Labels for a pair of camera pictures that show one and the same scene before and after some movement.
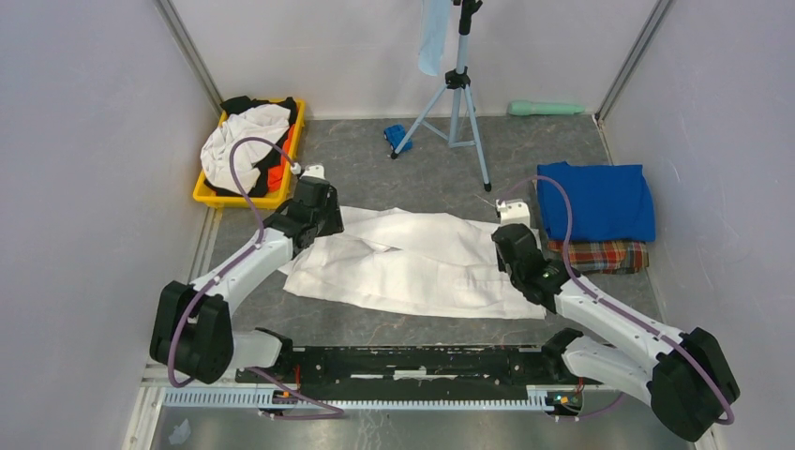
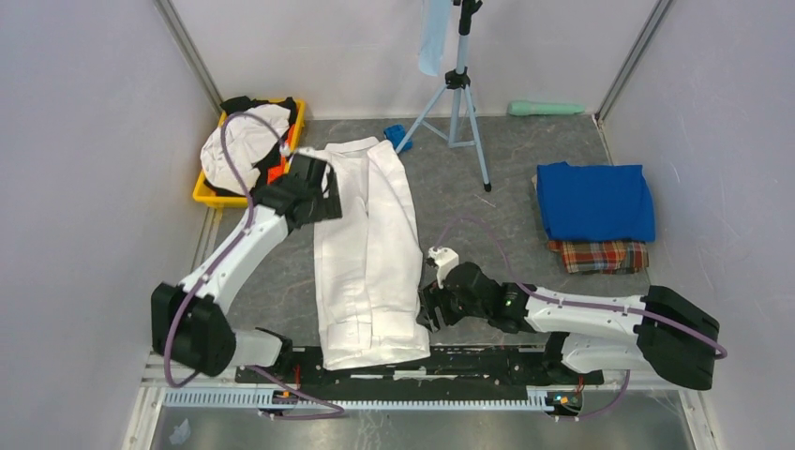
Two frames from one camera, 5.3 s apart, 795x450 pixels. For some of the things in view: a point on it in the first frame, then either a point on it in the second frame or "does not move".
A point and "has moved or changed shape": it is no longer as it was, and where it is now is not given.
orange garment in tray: (276, 176) does not move
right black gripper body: (514, 276) to (452, 309)
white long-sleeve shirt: (413, 261) has moved or changed shape
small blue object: (395, 134) does not move
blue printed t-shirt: (608, 202) does not move
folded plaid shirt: (603, 256) does not move
